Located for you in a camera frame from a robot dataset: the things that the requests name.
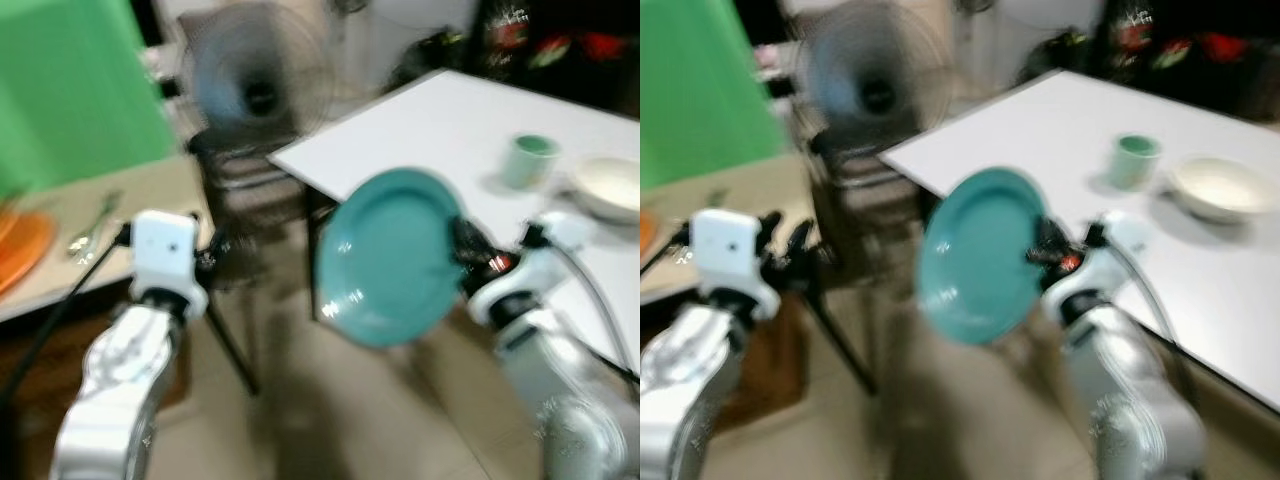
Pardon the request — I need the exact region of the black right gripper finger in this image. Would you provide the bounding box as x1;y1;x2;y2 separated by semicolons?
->
1028;217;1067;264
449;215;493;265

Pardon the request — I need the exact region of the teal ceramic plate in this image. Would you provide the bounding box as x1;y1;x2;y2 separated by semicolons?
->
914;166;1052;347
312;166;470;350

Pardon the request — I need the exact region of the green ceramic mug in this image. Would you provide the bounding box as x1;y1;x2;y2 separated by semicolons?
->
499;132;562;192
1107;132;1164;194

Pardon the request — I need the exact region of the white ceramic bowl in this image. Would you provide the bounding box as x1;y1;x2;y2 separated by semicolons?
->
1167;154;1280;226
571;155;641;224

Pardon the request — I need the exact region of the green screen panel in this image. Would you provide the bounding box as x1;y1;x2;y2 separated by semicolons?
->
640;0;788;193
0;0;178;198

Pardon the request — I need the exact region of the black storage shelf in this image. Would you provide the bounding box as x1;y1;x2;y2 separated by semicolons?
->
468;0;641;119
1088;0;1280;126

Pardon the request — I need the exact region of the black bag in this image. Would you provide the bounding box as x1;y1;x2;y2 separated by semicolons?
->
398;28;473;91
1018;28;1093;86

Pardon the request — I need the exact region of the red item on shelf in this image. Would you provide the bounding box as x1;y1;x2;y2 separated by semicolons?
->
1195;30;1253;63
578;30;633;63

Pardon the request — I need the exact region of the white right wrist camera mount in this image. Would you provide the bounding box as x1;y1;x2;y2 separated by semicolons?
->
1040;211;1153;323
468;211;603;331

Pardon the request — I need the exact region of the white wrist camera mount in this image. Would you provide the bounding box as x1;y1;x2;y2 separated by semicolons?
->
468;211;603;331
129;209;209;319
691;208;783;319
1040;211;1153;323

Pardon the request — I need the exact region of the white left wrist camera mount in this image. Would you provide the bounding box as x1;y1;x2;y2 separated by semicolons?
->
129;209;209;319
691;208;783;319

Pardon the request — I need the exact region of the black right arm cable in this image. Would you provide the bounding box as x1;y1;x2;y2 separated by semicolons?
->
520;224;641;386
1085;222;1196;406

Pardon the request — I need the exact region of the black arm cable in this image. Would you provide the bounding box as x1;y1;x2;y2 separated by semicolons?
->
640;225;696;281
1085;222;1196;406
0;222;134;411
520;224;641;386

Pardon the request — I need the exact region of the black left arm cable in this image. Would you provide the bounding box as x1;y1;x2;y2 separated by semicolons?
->
640;225;696;281
0;222;134;411

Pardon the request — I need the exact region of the black pedestal fan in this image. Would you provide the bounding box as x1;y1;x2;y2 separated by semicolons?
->
793;0;958;399
178;0;339;396

